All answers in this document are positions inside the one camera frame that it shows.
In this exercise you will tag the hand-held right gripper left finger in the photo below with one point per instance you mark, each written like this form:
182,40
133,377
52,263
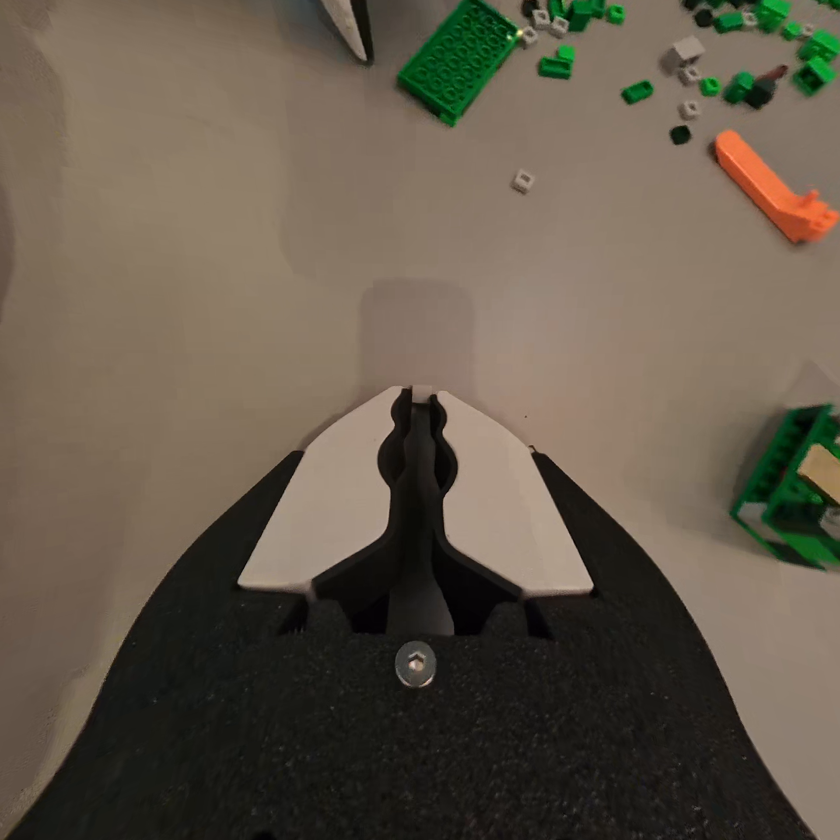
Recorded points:
321,512

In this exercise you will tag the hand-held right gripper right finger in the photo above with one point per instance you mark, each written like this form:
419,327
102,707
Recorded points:
512,518

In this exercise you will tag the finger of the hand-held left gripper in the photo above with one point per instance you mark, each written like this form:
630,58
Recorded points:
348,23

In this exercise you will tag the green lego baseplate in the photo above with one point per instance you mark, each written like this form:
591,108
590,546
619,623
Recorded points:
459,62

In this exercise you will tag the small light grey lego tile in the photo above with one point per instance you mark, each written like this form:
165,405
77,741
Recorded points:
422,392

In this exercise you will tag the pile of small lego pieces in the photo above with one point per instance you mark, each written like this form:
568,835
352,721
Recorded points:
741,85

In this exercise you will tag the small green lego model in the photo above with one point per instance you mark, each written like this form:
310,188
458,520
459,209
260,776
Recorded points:
781,512

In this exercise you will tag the light grey lego brick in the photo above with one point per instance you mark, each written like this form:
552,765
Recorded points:
682,54

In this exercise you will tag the orange brick separator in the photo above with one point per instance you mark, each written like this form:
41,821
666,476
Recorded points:
768,184

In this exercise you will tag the small white square frame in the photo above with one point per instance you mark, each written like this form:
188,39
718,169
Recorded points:
523,181

